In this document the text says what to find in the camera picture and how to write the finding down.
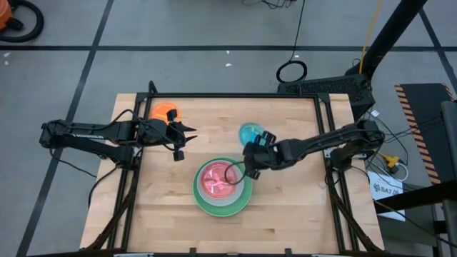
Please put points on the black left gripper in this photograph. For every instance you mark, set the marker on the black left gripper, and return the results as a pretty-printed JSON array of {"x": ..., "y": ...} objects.
[{"x": 157, "y": 132}]

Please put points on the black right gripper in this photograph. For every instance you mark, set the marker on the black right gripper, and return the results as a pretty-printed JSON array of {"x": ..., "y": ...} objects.
[{"x": 264, "y": 157}]

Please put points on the small teal translucent plate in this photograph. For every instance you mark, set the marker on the small teal translucent plate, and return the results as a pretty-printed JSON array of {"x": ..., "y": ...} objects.
[{"x": 248, "y": 132}]

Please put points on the small red translucent plate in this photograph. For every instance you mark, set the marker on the small red translucent plate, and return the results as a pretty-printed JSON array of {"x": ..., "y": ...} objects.
[{"x": 214, "y": 180}]

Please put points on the pink plastic plate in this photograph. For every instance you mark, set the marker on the pink plastic plate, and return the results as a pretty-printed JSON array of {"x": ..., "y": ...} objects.
[{"x": 219, "y": 201}]

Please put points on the light blue plastic plate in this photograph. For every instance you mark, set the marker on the light blue plastic plate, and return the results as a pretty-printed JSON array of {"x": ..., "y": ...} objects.
[{"x": 218, "y": 205}]

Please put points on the large light green plate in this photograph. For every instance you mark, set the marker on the large light green plate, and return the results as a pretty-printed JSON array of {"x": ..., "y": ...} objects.
[{"x": 221, "y": 212}]

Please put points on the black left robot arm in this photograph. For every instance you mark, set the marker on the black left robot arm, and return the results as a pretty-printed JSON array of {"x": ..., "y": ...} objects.
[{"x": 82, "y": 135}]

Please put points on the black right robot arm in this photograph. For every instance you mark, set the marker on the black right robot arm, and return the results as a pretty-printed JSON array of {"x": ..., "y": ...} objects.
[{"x": 321, "y": 141}]

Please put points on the small orange translucent plate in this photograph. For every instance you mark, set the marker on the small orange translucent plate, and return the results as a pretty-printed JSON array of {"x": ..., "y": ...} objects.
[{"x": 160, "y": 112}]

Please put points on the black perforated equipment box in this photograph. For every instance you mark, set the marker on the black perforated equipment box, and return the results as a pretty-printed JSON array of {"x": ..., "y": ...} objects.
[{"x": 328, "y": 87}]

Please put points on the yellow power plug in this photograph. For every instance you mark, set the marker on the yellow power plug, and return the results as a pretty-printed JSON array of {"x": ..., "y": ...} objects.
[{"x": 392, "y": 160}]

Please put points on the white printed paper sheet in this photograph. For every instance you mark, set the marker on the white printed paper sheet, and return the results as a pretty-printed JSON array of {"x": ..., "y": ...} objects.
[{"x": 385, "y": 194}]

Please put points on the black metal beam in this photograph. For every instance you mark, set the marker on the black metal beam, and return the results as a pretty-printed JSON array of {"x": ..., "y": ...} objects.
[{"x": 414, "y": 198}]

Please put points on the hazard-striped black platform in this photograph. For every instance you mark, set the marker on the hazard-striped black platform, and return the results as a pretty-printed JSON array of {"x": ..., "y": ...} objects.
[{"x": 425, "y": 107}]

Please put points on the black stand pole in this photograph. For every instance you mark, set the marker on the black stand pole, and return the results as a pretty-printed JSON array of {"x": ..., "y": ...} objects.
[{"x": 392, "y": 32}]

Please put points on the black metal table frame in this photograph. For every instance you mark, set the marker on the black metal table frame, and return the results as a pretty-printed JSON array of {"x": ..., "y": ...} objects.
[{"x": 232, "y": 95}]

